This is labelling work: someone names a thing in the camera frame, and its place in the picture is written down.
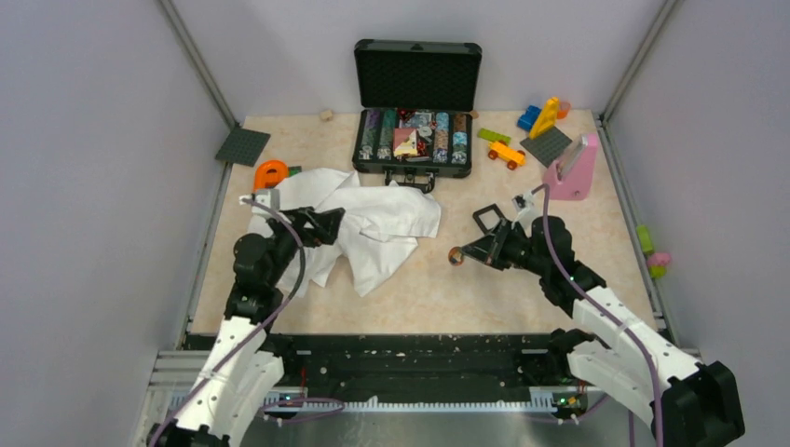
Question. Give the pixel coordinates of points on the orange curved toy block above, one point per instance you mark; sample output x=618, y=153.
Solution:
x=269, y=174

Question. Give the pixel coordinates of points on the green pink toy outside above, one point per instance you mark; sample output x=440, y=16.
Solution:
x=657, y=262

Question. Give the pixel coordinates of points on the lime green flat brick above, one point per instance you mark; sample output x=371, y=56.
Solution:
x=493, y=136

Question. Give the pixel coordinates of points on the black poker chip case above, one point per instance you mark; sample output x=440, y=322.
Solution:
x=416, y=98

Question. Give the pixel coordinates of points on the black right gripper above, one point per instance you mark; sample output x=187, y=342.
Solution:
x=490, y=248

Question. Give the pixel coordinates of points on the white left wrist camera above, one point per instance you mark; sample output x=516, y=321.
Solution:
x=262, y=199

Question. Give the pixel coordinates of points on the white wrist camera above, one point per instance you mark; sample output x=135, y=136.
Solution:
x=262, y=199
x=525, y=207

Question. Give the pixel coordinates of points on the yellow triangular toy block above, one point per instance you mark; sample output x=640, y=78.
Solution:
x=546, y=118

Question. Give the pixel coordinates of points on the dark grey baseplate right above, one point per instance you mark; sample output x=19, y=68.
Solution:
x=547, y=147

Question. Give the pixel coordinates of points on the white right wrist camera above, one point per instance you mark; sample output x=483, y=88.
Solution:
x=525, y=207

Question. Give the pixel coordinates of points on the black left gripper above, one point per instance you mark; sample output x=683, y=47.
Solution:
x=325, y=224

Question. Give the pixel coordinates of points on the blue toy brick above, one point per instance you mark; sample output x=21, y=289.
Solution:
x=527, y=120

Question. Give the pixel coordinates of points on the white shirt garment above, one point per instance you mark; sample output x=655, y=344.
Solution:
x=379, y=230

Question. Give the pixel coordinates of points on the pink phone stand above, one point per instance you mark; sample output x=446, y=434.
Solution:
x=570, y=175

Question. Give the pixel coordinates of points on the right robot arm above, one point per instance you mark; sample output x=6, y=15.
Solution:
x=683, y=401

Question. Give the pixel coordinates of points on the yellow toy car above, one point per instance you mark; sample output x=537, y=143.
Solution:
x=513, y=159

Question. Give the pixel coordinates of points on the brown ring brooch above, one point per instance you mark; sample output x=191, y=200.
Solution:
x=456, y=256

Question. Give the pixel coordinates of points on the dark grey baseplate left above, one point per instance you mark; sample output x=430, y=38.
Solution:
x=243, y=147

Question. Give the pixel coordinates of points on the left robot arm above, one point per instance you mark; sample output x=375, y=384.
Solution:
x=238, y=373

